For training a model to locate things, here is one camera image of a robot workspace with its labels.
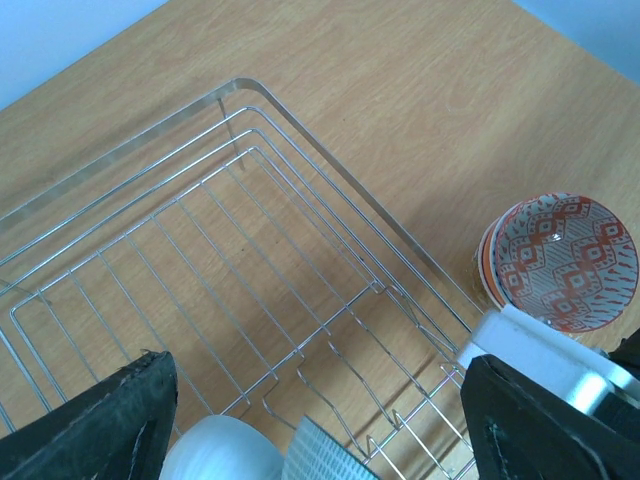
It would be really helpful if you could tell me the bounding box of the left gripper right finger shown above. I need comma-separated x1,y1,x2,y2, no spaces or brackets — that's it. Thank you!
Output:
461,355,639,479

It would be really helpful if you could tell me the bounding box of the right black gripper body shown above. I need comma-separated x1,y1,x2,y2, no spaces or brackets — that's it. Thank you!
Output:
593,330,639,425

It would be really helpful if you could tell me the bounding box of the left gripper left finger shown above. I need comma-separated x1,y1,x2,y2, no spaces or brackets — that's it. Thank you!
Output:
1,351,178,479

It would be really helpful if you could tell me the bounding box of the white ceramic bowl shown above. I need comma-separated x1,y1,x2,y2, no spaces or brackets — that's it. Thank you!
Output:
160,415,284,479

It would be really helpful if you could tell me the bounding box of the teal patterned bowl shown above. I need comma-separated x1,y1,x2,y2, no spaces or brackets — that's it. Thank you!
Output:
281,416,378,480

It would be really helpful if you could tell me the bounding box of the metal wire dish rack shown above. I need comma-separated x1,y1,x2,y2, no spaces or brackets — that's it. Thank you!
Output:
1,78,478,479

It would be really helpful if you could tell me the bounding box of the bottom stacked bowl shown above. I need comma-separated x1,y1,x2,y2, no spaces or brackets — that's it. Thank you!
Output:
475,216,508,309

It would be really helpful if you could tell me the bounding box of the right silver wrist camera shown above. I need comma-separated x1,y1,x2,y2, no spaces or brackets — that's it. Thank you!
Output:
457,305,639,415

